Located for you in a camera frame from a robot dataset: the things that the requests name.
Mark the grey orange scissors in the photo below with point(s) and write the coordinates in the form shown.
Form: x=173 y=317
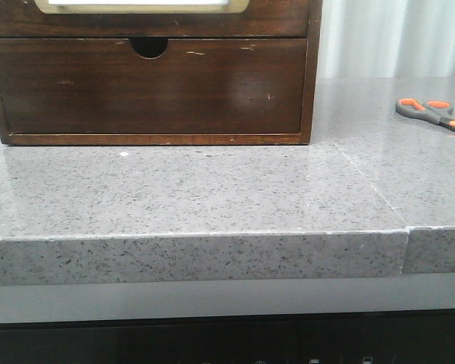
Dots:
x=435 y=112

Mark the wooden drawer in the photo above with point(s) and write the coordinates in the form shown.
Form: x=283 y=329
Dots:
x=261 y=18
x=196 y=86

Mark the dark wooden drawer cabinet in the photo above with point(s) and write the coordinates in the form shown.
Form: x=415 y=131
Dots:
x=153 y=47

